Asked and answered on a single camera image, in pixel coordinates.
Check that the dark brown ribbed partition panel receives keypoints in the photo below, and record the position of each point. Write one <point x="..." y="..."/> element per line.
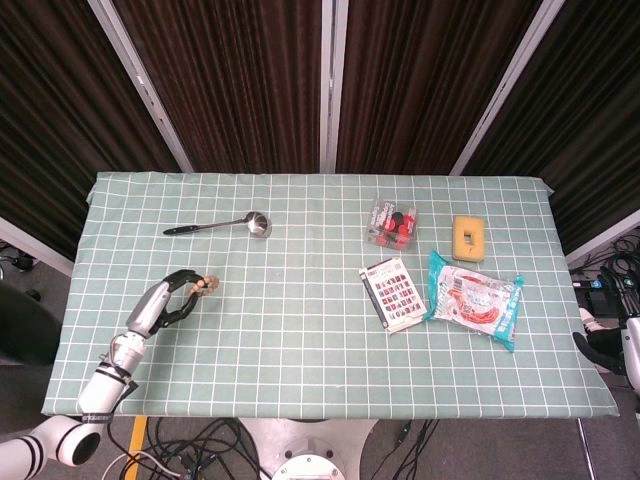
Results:
<point x="60" y="125"/>
<point x="425" y="85"/>
<point x="590" y="125"/>
<point x="225" y="85"/>

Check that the clear box with red capsules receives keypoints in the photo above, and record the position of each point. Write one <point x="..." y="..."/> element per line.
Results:
<point x="392" y="225"/>

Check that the white card box coloured squares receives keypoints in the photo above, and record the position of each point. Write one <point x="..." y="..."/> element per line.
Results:
<point x="395" y="295"/>

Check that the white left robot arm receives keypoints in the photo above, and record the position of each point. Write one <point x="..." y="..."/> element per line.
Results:
<point x="102" y="390"/>

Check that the black chair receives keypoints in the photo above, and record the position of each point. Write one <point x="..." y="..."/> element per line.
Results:
<point x="25" y="325"/>

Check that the white partition frame rail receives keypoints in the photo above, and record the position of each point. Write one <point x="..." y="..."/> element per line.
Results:
<point x="605" y="235"/>
<point x="35" y="245"/>

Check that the teal and red snack bag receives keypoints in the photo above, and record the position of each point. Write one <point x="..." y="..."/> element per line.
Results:
<point x="470" y="300"/>

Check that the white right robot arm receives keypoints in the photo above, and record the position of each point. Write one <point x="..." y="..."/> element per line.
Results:
<point x="632" y="350"/>

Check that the white metal table frame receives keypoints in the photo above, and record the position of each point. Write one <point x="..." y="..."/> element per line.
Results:
<point x="586" y="450"/>

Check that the green checked tablecloth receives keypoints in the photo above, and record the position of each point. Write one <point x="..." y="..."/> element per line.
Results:
<point x="300" y="350"/>

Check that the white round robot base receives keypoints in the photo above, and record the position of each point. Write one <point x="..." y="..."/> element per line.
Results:
<point x="305" y="450"/>

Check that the yellow sponge with hole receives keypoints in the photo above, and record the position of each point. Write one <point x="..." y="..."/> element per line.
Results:
<point x="462" y="247"/>

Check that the white partition frame post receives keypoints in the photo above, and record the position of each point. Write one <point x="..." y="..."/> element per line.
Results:
<point x="332" y="85"/>
<point x="505" y="90"/>
<point x="140" y="85"/>

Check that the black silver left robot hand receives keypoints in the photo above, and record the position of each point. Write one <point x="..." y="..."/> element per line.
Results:
<point x="150" y="307"/>

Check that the yellow floor tape strip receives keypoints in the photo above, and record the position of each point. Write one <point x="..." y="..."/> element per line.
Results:
<point x="137" y="440"/>

